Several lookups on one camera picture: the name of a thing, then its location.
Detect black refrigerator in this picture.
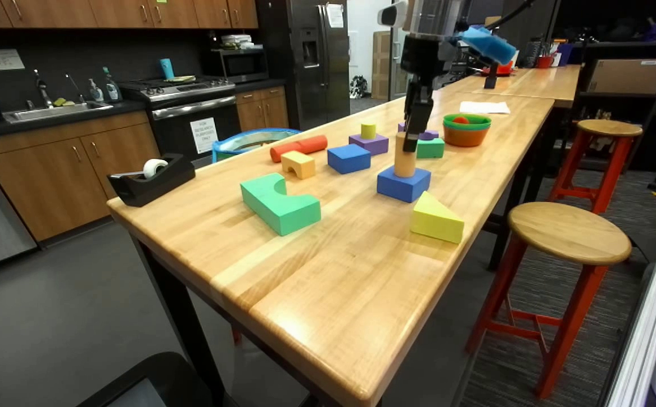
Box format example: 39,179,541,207
256,0,353,132

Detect stacked white plates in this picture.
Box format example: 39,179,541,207
219,31,256,51

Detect red wooden stool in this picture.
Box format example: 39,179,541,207
550,117,645,216
464,199,636,402

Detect white tape roll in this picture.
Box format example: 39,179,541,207
141,157,170,181

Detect white paper on oven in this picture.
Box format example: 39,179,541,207
188,116,221,157

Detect steel sink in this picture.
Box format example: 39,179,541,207
0,68,115,127

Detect white paper sheet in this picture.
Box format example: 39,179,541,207
457,99,513,117

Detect white wall plate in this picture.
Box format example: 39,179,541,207
0,47,27,75

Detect red cylinder block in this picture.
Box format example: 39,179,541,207
268,134,329,164

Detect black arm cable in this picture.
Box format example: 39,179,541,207
483,0,536,31

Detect small green block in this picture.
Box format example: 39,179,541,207
415,136,448,160

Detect wide wooden lower cabinet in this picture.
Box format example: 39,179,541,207
0,110,161,245

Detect cardboard boxes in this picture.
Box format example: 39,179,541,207
370,30,394,99

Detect tan cylinder block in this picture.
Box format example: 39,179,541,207
394,134,418,181

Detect black seat back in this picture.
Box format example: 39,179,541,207
76,348,216,407

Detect black table frame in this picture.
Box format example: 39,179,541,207
126,98,564,407

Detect yellow wedge block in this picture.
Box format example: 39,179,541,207
406,190,469,247

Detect blue square block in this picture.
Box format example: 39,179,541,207
326,143,374,177

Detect clear soap bottle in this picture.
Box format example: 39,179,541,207
100,65,122,103

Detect small yellow arch block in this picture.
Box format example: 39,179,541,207
277,150,318,181

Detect large green arch block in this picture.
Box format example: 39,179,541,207
237,171,324,237

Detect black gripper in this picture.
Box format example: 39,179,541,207
401,31,448,153

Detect blue wrist camera box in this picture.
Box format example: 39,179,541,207
460,23,521,68

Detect black tape dispenser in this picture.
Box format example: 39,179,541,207
105,153,196,207

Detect white robot base platform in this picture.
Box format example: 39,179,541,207
604,240,656,407

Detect black chair with cardboard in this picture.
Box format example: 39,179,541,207
571,40,656,171

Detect blue block with hole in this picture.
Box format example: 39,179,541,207
375,164,435,206

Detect orange bowl green rim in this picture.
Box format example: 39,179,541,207
440,110,492,150

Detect black oven stove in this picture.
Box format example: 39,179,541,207
120,75,241,160

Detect wooden upper cabinets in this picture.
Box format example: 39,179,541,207
0,0,260,31

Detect narrow wooden lower cabinet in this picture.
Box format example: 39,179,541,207
232,85,292,134

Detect blue round bin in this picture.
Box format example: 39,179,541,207
210,125,300,164

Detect purple rectangular block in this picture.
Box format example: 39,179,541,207
345,132,392,159

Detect black microwave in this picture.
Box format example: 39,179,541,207
204,46,271,84

